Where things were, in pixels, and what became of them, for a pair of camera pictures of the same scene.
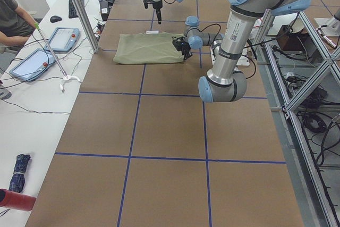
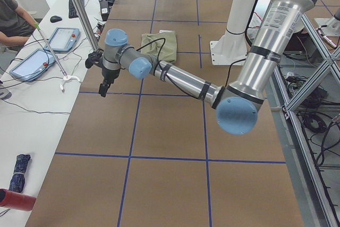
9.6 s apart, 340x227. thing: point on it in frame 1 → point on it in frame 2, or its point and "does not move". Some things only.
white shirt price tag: [152, 32] → [163, 31]
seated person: [16, 26] does not move
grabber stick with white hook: [66, 77] does not move
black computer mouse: [55, 18] does not move
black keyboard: [72, 11] does not move
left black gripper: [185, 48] → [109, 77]
